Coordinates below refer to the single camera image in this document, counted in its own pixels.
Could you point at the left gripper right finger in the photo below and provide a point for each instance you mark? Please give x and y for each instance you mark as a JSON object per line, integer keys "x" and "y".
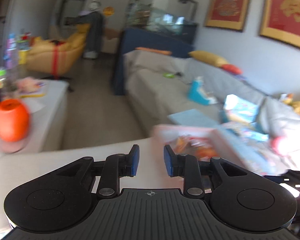
{"x": 186, "y": 167}

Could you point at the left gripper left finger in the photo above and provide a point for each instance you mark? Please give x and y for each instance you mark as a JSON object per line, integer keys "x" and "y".
{"x": 114, "y": 168}

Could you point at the pink cardboard box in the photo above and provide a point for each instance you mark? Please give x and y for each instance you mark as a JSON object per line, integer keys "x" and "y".
{"x": 205, "y": 143}

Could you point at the teal toy bag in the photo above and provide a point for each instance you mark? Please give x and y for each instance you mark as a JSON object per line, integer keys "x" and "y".
{"x": 199, "y": 95}

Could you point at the grey covered sofa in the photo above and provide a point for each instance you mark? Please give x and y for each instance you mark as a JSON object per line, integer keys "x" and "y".
{"x": 159, "y": 85}

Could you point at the white coffee table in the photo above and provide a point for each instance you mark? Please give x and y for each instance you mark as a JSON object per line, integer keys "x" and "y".
{"x": 48, "y": 116}

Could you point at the orange cushion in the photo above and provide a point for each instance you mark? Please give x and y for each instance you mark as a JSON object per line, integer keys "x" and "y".
{"x": 232, "y": 69}

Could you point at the yellow cushion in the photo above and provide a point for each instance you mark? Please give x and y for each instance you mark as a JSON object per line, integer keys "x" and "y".
{"x": 208, "y": 58}

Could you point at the orange pumpkin bucket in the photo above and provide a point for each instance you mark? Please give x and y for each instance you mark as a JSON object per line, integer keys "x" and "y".
{"x": 14, "y": 120}

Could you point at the pink plush toy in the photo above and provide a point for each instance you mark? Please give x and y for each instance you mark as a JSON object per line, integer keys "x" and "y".
{"x": 29, "y": 85}

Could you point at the dark blue cabinet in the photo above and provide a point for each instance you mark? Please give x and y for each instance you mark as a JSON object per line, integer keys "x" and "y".
{"x": 145, "y": 49}

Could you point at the yellow armchair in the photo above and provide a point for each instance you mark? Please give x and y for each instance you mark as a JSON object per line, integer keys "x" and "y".
{"x": 56, "y": 57}

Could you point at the colourful water bottle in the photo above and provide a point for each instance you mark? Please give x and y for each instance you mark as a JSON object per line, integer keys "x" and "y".
{"x": 11, "y": 54}

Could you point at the glass fish tank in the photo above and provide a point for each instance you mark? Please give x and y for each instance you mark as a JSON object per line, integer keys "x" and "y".
{"x": 160, "y": 22}

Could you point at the red framed wall picture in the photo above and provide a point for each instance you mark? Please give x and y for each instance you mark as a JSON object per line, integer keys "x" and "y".
{"x": 227, "y": 14}

